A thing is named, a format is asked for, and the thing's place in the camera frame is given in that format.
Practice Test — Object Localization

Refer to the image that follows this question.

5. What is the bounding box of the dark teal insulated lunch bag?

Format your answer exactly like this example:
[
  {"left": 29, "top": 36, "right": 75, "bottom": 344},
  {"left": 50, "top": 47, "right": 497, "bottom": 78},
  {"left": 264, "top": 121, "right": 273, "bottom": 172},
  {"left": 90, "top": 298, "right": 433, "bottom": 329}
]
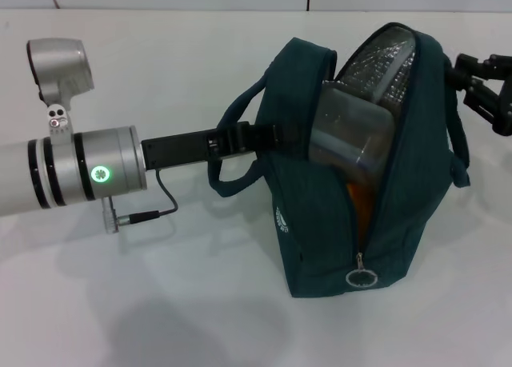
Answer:
[{"left": 206, "top": 22, "right": 472, "bottom": 300}]

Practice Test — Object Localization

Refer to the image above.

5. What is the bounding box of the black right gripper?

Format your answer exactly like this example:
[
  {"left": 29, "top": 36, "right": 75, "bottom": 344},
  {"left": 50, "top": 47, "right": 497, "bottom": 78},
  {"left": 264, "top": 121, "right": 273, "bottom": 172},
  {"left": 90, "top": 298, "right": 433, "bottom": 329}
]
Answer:
[{"left": 444, "top": 53, "right": 512, "bottom": 138}]

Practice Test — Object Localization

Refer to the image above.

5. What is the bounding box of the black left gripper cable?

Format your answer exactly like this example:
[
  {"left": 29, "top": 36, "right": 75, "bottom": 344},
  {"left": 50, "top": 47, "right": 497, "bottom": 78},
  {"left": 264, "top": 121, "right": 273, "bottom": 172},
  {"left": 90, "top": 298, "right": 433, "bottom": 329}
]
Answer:
[{"left": 102, "top": 169, "right": 180, "bottom": 235}]

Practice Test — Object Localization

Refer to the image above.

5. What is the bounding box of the clear plastic food container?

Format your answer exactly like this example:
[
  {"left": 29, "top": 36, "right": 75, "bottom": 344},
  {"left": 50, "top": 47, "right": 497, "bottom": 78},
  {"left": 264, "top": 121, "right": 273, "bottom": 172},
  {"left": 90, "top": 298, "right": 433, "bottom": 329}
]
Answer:
[{"left": 307, "top": 83, "right": 396, "bottom": 177}]

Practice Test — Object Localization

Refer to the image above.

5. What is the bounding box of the orange yellow pear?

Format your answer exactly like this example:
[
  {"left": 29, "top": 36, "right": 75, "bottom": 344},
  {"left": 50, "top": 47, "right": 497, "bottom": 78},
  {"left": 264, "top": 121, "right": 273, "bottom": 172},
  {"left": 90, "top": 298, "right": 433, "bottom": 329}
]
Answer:
[{"left": 346, "top": 178, "right": 376, "bottom": 246}]

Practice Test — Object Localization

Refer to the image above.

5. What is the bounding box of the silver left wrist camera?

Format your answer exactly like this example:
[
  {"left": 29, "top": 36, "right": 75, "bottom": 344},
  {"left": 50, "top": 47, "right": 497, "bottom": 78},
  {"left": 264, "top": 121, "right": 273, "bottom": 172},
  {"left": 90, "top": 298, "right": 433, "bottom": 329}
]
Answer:
[{"left": 26, "top": 38, "right": 96, "bottom": 146}]

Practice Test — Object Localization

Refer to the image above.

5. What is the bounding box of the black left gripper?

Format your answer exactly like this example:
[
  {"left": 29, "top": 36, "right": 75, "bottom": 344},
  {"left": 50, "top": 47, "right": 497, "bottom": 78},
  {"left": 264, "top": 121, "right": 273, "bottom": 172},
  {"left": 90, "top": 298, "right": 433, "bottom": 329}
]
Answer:
[{"left": 141, "top": 121, "right": 282, "bottom": 172}]

